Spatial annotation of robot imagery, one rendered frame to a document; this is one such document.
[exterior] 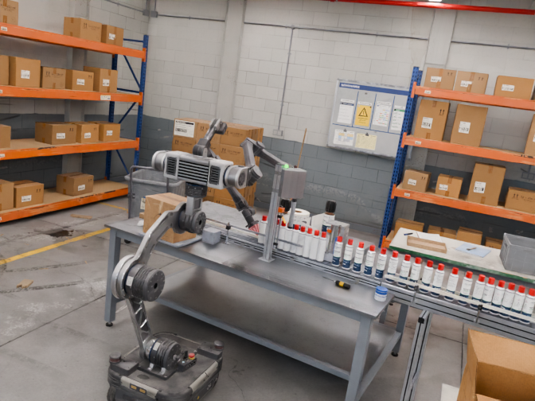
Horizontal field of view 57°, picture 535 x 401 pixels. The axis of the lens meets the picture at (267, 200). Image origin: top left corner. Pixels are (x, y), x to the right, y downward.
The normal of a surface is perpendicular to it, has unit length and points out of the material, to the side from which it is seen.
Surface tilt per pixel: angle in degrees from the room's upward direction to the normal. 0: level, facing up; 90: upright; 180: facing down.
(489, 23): 90
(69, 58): 90
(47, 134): 90
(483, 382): 89
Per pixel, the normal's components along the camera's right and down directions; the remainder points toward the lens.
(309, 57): -0.38, 0.15
